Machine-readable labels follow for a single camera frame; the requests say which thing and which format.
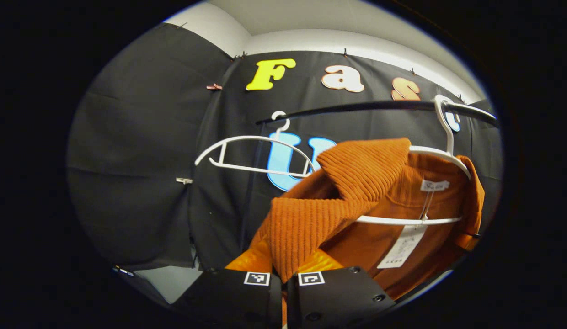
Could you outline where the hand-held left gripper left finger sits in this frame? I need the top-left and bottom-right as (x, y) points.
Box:
(174, 238), (283, 328)

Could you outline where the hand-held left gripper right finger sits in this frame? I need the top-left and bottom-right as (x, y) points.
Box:
(287, 249), (396, 328)

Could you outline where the orange corduroy jacket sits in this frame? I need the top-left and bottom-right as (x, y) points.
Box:
(225, 137), (485, 302)

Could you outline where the white hanger with crossbar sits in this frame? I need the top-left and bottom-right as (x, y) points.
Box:
(357, 95), (471, 225)

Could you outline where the empty white hanger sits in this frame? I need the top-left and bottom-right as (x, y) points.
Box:
(194, 111), (317, 178)

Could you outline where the black clothes rack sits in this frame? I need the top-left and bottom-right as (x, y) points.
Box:
(255, 101), (499, 127)

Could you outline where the black backdrop cloth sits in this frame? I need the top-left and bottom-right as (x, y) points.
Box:
(66, 23), (503, 271)

